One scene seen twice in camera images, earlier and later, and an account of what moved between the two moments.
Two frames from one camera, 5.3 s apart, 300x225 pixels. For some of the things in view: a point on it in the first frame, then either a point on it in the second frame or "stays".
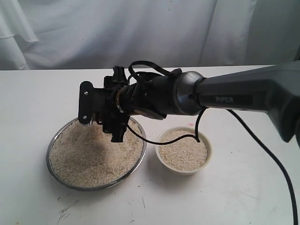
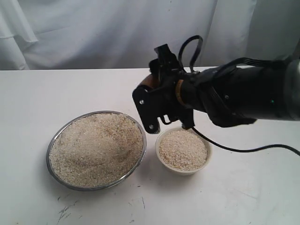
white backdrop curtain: [52, 35] stays
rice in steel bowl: [84, 155] stays
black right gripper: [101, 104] -> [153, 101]
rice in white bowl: [185, 153] stays
